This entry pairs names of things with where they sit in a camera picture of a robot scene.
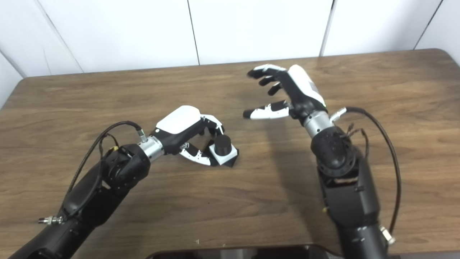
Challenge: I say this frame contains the arm thin wires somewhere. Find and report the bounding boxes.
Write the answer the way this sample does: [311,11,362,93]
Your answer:
[343,123,371,159]
[99,133,119,159]

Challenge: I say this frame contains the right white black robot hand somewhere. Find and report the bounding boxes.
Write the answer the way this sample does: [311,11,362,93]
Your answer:
[243,64,327,124]

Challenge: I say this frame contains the white square piece with hole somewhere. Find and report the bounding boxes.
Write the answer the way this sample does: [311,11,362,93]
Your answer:
[204,140,238,166]

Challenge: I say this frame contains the dark robot torso edge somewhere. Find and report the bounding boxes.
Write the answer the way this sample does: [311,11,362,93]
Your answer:
[146,245,344,259]

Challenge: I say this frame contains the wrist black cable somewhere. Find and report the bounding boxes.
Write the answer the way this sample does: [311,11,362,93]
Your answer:
[38,121,148,225]
[330,107,402,245]

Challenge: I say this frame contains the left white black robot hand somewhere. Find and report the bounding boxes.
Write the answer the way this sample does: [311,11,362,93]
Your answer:
[150,105,225,167]

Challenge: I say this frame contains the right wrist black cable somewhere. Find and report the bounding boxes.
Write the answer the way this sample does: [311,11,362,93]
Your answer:
[330,107,402,245]

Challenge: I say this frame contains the left arm thin wires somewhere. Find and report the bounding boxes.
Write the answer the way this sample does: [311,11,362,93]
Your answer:
[99,133,119,159]

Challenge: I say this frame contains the black peg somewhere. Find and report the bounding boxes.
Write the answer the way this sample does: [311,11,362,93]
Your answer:
[210,135,239,168]

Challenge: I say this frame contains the right arm thin wires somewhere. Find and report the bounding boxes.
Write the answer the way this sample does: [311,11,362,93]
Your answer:
[343,123,371,159]

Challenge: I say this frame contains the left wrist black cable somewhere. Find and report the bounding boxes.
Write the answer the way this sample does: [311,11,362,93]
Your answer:
[38,121,148,225]

